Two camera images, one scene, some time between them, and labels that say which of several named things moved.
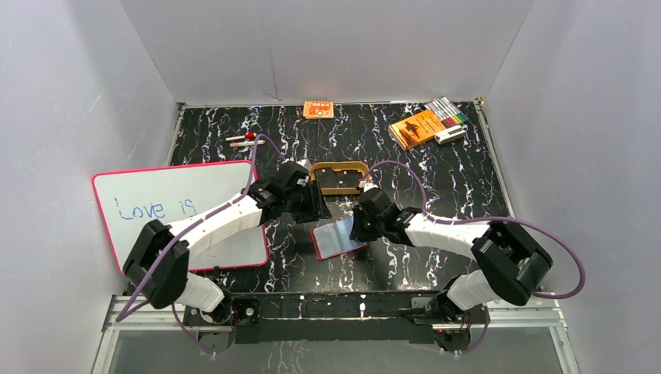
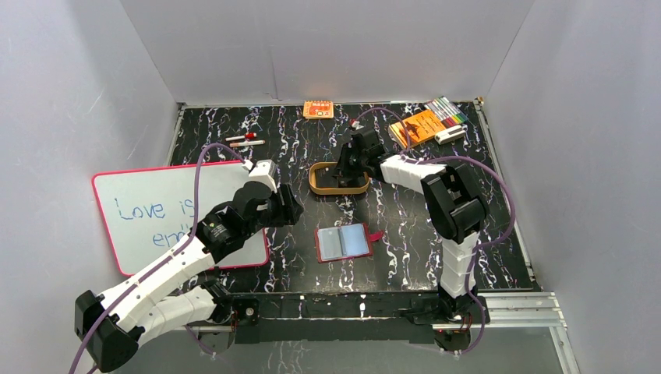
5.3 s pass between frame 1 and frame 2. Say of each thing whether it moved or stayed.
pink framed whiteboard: stayed
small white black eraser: stayed
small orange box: stayed
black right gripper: moved
